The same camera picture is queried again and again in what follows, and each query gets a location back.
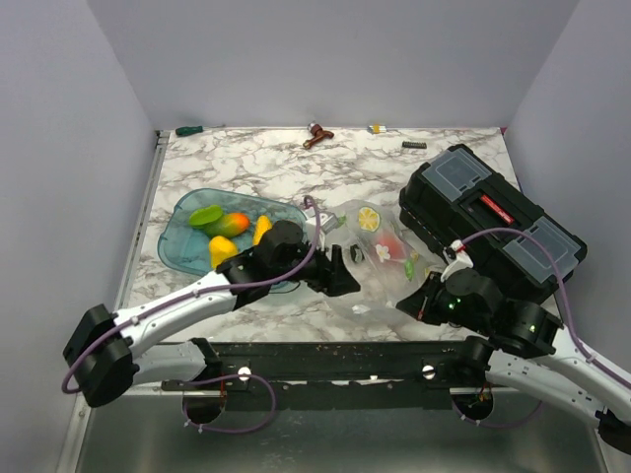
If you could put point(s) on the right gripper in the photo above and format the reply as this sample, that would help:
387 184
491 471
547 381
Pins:
419 304

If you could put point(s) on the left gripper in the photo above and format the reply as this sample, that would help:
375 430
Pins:
332 276

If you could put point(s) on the clear plastic bag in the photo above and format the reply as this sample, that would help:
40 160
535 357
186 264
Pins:
384 281

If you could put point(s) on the yellow fake banana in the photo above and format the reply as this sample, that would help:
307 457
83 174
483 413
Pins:
261 229

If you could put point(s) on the yellow fake lemon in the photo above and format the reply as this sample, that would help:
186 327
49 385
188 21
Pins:
220 249

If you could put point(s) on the red fake apple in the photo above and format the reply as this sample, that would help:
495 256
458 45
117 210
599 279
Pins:
390 243

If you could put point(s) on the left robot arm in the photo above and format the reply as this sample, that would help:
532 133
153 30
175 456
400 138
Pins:
109 352

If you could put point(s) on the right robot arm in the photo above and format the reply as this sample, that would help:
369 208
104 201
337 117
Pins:
521 345

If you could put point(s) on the fake mango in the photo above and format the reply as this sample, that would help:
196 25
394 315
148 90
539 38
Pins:
229 226

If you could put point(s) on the green fake fruit slice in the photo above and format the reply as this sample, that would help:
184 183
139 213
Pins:
202 217

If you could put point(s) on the black tool box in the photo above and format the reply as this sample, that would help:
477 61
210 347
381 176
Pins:
518 244

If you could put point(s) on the blue transparent tray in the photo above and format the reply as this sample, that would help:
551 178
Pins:
185 249

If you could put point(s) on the brown tap fitting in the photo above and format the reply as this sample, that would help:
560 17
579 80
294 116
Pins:
318 134

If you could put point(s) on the small black chip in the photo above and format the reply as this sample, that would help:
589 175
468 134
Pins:
414 145

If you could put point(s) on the yellow white small item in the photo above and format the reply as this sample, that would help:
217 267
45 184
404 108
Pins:
377 129

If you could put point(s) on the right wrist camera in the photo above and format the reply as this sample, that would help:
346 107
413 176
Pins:
457 259

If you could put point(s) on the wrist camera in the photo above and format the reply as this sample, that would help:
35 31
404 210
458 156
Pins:
457 259
328 223

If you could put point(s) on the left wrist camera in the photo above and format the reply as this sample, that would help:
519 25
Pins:
328 223

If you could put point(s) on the green handle screwdriver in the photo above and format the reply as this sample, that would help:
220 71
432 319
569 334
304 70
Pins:
186 131

